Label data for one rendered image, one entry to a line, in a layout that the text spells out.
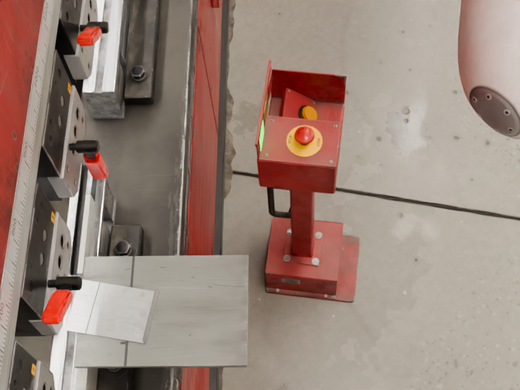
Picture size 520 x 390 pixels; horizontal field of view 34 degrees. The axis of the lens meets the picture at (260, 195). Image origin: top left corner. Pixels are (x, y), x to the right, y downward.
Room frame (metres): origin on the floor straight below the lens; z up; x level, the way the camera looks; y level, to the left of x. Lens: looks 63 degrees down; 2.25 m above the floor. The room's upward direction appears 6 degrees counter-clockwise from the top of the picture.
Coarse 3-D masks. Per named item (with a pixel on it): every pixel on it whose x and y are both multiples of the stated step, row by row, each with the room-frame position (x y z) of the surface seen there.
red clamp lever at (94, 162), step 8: (72, 144) 0.61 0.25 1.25; (80, 144) 0.61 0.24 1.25; (88, 144) 0.61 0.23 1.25; (96, 144) 0.61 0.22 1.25; (80, 152) 0.60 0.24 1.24; (88, 152) 0.60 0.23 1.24; (96, 152) 0.60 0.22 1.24; (88, 160) 0.60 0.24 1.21; (96, 160) 0.60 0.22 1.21; (88, 168) 0.60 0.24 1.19; (96, 168) 0.60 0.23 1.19; (104, 168) 0.61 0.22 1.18; (96, 176) 0.60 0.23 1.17; (104, 176) 0.60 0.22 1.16
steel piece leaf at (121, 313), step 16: (112, 288) 0.49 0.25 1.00; (128, 288) 0.49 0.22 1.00; (96, 304) 0.46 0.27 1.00; (112, 304) 0.46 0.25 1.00; (128, 304) 0.46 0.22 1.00; (144, 304) 0.46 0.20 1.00; (96, 320) 0.44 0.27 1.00; (112, 320) 0.44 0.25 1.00; (128, 320) 0.43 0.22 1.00; (144, 320) 0.43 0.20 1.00; (112, 336) 0.41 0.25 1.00; (128, 336) 0.41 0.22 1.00; (144, 336) 0.40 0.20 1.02
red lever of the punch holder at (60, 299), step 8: (48, 280) 0.41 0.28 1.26; (56, 280) 0.40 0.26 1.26; (64, 280) 0.40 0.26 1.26; (72, 280) 0.40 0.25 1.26; (80, 280) 0.40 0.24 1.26; (56, 288) 0.40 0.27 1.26; (64, 288) 0.39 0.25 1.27; (72, 288) 0.39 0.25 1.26; (80, 288) 0.40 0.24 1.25; (56, 296) 0.37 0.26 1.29; (64, 296) 0.37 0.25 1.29; (72, 296) 0.38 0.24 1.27; (48, 304) 0.36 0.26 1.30; (56, 304) 0.36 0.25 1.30; (64, 304) 0.36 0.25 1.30; (48, 312) 0.35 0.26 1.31; (56, 312) 0.34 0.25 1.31; (64, 312) 0.35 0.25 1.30; (48, 320) 0.34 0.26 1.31; (56, 320) 0.33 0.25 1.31
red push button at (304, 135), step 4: (300, 128) 0.86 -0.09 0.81; (304, 128) 0.86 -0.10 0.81; (308, 128) 0.86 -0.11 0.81; (296, 132) 0.85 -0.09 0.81; (300, 132) 0.85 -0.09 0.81; (304, 132) 0.85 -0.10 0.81; (308, 132) 0.85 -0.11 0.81; (312, 132) 0.85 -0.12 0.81; (296, 136) 0.84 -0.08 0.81; (300, 136) 0.84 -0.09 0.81; (304, 136) 0.84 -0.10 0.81; (308, 136) 0.84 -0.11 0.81; (312, 136) 0.84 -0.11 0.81; (296, 140) 0.83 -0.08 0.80; (300, 140) 0.83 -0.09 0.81; (304, 140) 0.83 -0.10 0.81; (308, 140) 0.83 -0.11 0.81; (312, 140) 0.83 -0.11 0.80; (304, 144) 0.83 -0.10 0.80
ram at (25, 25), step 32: (0, 0) 0.63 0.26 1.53; (32, 0) 0.70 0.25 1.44; (0, 32) 0.60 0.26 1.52; (32, 32) 0.67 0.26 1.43; (0, 64) 0.56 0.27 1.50; (32, 64) 0.63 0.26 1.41; (0, 96) 0.53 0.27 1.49; (0, 128) 0.50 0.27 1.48; (0, 160) 0.47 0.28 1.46; (32, 160) 0.52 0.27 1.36; (0, 192) 0.44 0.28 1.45; (32, 192) 0.49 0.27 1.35; (0, 224) 0.41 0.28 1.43; (0, 256) 0.38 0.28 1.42; (0, 288) 0.34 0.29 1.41; (0, 384) 0.25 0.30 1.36
